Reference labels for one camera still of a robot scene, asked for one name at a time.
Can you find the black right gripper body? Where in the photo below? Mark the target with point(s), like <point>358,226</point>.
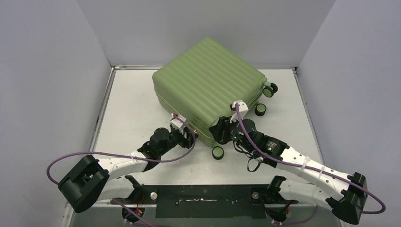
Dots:
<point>218,131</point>

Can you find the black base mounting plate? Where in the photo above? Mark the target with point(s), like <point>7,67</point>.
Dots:
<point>205,201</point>

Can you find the green suitcase with blue lining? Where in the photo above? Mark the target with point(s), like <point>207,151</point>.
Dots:
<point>202,83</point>

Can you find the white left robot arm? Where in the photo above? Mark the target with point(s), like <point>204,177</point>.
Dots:
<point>92,180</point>

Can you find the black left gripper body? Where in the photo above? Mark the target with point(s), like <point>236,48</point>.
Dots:
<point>176,137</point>

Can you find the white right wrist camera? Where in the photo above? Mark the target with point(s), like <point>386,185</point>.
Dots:
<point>240,109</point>

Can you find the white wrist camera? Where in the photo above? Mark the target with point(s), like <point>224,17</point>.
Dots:
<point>178,122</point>
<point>240,109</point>

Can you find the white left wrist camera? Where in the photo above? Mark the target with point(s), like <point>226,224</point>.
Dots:
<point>178,122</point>

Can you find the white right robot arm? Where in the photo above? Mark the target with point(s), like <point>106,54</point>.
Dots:
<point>343,194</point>

